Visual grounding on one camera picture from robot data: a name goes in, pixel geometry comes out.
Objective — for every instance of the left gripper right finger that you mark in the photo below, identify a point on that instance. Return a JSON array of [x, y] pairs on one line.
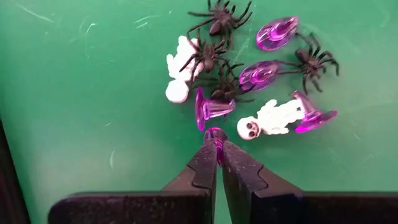
[[242, 180]]

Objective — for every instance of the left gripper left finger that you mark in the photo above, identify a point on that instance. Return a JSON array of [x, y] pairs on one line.
[[199, 174]]

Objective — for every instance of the purple plastic witch hat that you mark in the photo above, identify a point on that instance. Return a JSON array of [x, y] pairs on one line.
[[276, 32], [214, 133], [311, 115], [259, 74], [211, 109]]

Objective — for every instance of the white plastic skeleton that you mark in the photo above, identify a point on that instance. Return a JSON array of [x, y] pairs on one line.
[[177, 62], [276, 118]]

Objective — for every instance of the black plastic spider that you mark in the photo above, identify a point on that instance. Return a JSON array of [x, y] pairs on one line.
[[206, 56], [222, 18], [225, 90], [311, 62]]

